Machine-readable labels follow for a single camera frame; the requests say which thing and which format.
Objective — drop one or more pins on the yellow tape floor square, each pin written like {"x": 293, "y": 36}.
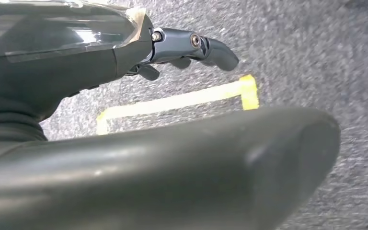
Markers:
{"x": 171, "y": 101}

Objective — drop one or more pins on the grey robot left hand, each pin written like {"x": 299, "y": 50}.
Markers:
{"x": 139, "y": 177}

